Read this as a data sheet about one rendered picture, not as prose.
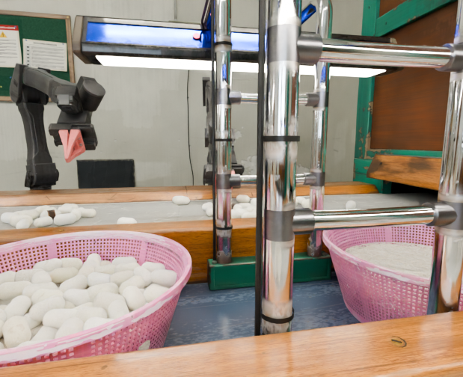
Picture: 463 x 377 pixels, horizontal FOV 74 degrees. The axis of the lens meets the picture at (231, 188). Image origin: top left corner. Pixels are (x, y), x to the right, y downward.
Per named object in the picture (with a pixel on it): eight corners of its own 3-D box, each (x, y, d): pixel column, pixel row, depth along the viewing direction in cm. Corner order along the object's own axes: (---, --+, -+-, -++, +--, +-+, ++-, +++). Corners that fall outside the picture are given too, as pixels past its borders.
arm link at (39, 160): (57, 182, 103) (43, 83, 100) (36, 184, 97) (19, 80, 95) (49, 183, 106) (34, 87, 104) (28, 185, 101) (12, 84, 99)
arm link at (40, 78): (91, 88, 87) (41, 65, 102) (59, 83, 80) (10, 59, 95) (87, 130, 91) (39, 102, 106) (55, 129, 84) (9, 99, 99)
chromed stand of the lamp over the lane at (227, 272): (198, 248, 65) (194, 21, 58) (288, 242, 68) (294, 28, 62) (209, 291, 46) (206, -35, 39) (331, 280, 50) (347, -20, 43)
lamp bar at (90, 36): (84, 64, 58) (81, 23, 57) (379, 78, 69) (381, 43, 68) (70, 52, 50) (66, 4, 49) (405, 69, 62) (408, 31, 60)
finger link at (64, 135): (85, 149, 70) (91, 124, 76) (51, 149, 69) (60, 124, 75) (91, 170, 75) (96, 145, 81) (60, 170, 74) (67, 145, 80)
